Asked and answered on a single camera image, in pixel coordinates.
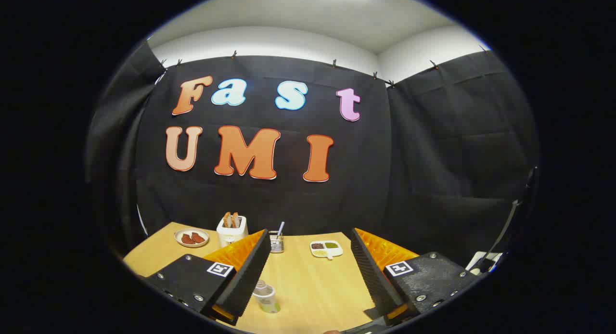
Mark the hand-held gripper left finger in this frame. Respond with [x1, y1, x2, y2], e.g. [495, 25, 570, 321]
[143, 229, 272, 326]

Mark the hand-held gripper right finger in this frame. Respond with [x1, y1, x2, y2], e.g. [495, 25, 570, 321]
[350, 228, 482, 326]

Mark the clear plastic juice bottle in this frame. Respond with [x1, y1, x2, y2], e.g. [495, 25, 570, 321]
[252, 280, 281, 314]

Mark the white toaster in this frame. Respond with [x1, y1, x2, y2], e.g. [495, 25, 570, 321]
[217, 215, 249, 248]

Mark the white divided dish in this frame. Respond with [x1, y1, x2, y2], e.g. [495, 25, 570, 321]
[310, 241, 344, 260]

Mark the wooden table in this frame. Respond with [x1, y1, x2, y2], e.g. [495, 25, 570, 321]
[123, 222, 385, 334]

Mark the white round plate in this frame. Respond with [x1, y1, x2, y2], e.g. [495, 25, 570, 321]
[174, 228, 210, 248]

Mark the black backdrop cloth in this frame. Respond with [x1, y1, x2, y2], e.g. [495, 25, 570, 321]
[86, 40, 539, 277]

